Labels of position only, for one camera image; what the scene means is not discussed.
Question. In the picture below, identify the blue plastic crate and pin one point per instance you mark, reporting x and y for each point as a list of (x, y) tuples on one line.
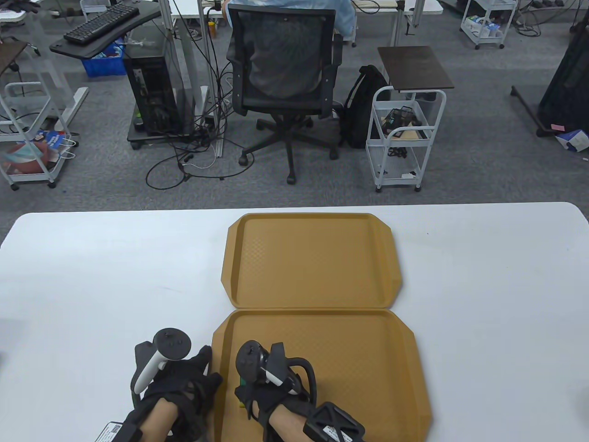
[(103, 66)]

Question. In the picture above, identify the grey left hand controller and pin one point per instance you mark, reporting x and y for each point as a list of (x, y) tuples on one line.
[(172, 343)]

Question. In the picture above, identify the brown plastic food tray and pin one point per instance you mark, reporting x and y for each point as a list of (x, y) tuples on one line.
[(313, 262), (368, 368)]

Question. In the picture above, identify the grey right hand controller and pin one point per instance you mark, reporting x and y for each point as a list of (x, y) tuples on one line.
[(251, 361)]

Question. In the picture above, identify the red and teal bag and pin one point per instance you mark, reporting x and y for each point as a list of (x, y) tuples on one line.
[(27, 159)]

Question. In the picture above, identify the person's left hand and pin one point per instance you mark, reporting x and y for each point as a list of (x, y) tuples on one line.
[(193, 373)]

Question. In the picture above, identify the black keyboard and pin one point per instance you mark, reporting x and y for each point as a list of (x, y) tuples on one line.
[(101, 23)]

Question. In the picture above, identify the white and blue box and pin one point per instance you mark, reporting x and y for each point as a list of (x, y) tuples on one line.
[(573, 140)]

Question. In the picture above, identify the black curved desk top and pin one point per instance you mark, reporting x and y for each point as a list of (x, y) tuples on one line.
[(87, 49)]

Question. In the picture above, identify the person's left forearm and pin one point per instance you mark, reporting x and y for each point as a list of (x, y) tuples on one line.
[(158, 421)]

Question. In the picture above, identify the black mesh office chair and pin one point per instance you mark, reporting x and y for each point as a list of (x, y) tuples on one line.
[(285, 106)]

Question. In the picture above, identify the blue paper bag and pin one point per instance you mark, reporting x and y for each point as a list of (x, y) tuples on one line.
[(53, 138)]

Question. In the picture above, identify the white desk leg frame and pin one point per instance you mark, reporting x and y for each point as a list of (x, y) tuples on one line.
[(69, 110)]

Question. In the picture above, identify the cardboard box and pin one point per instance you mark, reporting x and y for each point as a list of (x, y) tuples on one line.
[(350, 39)]

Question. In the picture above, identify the person's right hand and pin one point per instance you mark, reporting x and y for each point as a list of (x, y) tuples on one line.
[(257, 398)]

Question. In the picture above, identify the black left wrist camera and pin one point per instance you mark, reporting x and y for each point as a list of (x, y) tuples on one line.
[(115, 433)]

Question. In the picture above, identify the white rolling cart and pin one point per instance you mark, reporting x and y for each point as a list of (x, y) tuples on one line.
[(487, 42), (398, 182), (32, 176)]

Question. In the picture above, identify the person's right forearm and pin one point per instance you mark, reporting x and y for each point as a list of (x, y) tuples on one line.
[(287, 426)]

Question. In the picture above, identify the grey hand controller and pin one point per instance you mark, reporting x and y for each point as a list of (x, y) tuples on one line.
[(251, 361), (172, 343)]

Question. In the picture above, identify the yellow and green sponge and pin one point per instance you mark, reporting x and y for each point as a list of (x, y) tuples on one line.
[(241, 404)]

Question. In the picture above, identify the black computer trolley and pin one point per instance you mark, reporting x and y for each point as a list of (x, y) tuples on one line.
[(156, 137)]

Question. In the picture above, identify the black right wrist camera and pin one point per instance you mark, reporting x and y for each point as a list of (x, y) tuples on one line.
[(336, 421)]

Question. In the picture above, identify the dark brown side table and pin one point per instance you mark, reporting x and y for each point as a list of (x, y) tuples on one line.
[(414, 66), (9, 53)]

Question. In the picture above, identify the white office desk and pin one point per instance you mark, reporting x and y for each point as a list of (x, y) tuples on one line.
[(193, 7)]

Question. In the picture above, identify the black covered stand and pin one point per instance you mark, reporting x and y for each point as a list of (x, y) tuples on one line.
[(566, 92)]

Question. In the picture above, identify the black computer tower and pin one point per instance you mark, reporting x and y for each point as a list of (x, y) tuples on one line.
[(152, 92)]

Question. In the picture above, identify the black backpack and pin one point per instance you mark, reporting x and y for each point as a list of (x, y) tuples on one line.
[(359, 115)]

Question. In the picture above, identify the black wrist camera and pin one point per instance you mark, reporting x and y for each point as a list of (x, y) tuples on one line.
[(115, 433), (336, 421)]

